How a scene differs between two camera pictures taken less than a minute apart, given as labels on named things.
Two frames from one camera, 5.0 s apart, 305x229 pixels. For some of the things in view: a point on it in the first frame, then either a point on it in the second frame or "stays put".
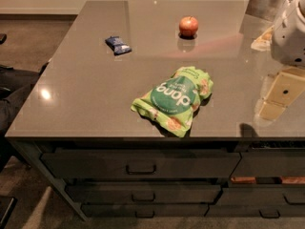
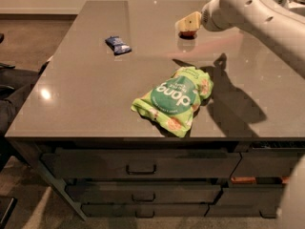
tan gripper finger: (288, 86) to (193, 21)
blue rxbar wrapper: (117, 46) stays put
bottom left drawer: (144, 211) stays put
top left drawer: (142, 164) stays put
